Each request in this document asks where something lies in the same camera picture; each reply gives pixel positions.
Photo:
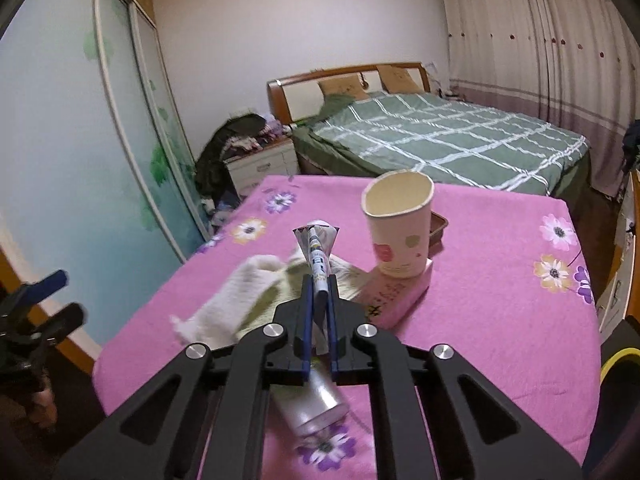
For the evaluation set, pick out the wardrobe with painted glass doors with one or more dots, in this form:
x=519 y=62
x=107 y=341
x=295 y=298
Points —
x=75 y=160

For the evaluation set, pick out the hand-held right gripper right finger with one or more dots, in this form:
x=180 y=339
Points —
x=332 y=340

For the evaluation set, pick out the dark clothes pile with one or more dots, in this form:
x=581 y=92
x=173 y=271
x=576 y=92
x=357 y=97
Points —
x=220 y=155

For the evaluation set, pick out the striped pink curtain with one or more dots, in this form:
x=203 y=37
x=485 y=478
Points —
x=540 y=50

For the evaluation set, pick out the white paper cup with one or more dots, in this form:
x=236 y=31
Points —
x=400 y=240

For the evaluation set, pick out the pink floral blanket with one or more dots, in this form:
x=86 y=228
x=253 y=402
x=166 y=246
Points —
x=475 y=320

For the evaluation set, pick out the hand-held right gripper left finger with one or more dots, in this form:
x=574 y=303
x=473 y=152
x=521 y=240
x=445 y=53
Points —
x=309 y=312

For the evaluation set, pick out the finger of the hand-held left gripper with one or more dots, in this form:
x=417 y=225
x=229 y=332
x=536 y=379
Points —
x=50 y=281
x=65 y=319

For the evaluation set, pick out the wooden bed with headboard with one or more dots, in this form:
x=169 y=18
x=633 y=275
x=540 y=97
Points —
x=300 y=95

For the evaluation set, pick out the brown pillow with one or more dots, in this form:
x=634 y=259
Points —
x=400 y=79
x=345 y=89

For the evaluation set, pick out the pink milk carton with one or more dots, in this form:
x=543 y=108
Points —
x=395 y=300

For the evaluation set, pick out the green plaid quilt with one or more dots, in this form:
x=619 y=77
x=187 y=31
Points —
x=440 y=135

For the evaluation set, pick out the black bin with yellow rim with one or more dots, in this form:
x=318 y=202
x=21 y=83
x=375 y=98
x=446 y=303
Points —
x=620 y=410

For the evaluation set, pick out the brown plastic tray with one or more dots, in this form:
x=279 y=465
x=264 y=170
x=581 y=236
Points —
x=439 y=232

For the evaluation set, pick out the silver squeeze tube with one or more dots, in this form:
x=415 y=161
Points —
x=312 y=402

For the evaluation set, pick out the white and green towel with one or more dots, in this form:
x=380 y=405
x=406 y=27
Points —
x=225 y=300

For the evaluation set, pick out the wooden desk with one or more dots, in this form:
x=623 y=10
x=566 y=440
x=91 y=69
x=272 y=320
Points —
x=622 y=260

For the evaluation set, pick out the white wooden nightstand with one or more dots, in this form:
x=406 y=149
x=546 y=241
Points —
x=260 y=165

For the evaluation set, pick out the pale green paper packet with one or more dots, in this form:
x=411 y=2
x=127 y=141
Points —
x=350 y=275

